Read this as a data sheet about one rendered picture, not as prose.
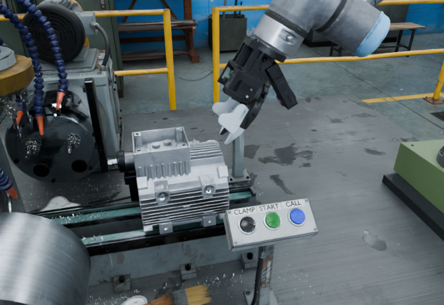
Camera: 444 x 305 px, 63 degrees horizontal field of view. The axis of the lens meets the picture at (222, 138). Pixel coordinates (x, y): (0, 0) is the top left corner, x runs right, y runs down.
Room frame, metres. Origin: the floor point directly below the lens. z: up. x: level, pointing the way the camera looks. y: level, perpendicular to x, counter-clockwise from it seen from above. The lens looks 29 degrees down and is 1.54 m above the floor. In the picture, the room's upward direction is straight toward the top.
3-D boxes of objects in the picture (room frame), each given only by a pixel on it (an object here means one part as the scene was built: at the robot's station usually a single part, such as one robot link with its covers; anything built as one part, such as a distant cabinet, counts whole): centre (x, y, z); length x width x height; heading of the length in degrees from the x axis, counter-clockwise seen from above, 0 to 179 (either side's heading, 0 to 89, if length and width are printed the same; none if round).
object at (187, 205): (0.72, 0.10, 1.01); 0.20 x 0.19 x 0.19; 104
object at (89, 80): (0.81, 0.31, 1.12); 0.04 x 0.03 x 0.26; 103
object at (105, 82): (1.23, 0.54, 0.99); 0.35 x 0.31 x 0.37; 13
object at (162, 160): (0.71, 0.14, 1.11); 0.12 x 0.11 x 0.07; 104
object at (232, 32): (5.55, -0.09, 0.41); 0.52 x 0.47 x 0.82; 103
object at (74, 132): (0.97, 0.48, 1.04); 0.41 x 0.25 x 0.25; 13
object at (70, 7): (1.27, 0.52, 1.16); 0.33 x 0.26 x 0.42; 13
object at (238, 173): (1.06, -0.05, 1.01); 0.08 x 0.08 x 0.42; 13
